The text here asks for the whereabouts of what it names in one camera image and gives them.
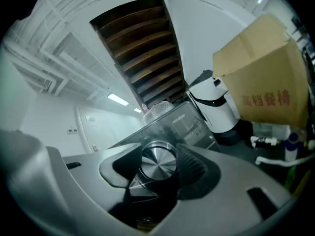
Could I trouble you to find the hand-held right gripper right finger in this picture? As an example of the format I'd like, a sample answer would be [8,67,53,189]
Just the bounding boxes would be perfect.
[149,143,299,236]

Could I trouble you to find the crumpled clear plastic bag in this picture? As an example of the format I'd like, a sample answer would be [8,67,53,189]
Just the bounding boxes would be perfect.
[142,101,174,123]

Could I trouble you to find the large brown cardboard box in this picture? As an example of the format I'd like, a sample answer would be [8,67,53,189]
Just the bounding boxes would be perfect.
[212,13,310,130]

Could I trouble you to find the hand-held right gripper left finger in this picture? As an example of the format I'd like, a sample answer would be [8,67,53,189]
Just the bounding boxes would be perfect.
[46,142,149,236]

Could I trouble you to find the yellow strap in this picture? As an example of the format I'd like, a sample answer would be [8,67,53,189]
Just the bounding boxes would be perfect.
[284,165,314,197]

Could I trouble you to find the white door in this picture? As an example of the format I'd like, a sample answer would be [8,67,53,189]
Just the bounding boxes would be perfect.
[75,105,117,155]

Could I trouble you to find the white appliance with black stripes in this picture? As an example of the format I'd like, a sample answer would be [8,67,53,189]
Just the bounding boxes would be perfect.
[186,69,240,135]

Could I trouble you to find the white ceiling pipes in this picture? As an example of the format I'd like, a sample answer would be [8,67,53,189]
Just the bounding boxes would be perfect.
[4,0,138,100]

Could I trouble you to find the white hose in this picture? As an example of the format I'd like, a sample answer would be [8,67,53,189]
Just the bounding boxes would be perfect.
[255,153,315,167]

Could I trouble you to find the round shiny metal knob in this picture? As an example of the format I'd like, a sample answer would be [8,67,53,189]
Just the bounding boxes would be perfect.
[140,140,178,181]

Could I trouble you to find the white and blue water filter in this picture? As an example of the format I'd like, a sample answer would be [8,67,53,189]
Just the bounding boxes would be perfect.
[282,132,306,162]

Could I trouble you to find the dark wooden staircase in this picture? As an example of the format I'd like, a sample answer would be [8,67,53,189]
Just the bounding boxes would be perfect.
[89,0,190,110]

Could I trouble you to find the black washing machine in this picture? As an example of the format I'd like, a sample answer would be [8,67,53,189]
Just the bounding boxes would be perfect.
[107,101,221,232]

